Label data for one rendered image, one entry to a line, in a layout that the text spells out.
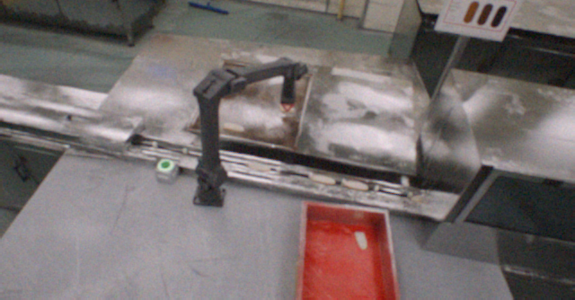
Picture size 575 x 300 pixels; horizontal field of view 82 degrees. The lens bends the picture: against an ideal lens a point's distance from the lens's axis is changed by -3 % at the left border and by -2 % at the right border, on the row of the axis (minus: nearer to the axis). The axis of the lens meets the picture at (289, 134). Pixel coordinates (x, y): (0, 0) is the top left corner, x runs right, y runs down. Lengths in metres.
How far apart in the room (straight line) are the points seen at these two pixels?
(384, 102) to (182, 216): 1.09
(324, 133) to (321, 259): 0.58
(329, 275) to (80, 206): 0.97
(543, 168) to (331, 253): 0.72
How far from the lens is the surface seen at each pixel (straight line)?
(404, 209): 1.44
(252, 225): 1.33
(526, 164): 1.16
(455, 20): 1.85
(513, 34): 3.12
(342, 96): 1.74
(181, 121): 1.75
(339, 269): 1.27
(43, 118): 1.82
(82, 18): 4.34
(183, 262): 1.28
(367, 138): 1.59
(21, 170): 2.17
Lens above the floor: 1.95
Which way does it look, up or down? 43 degrees down
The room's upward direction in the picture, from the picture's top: 7 degrees clockwise
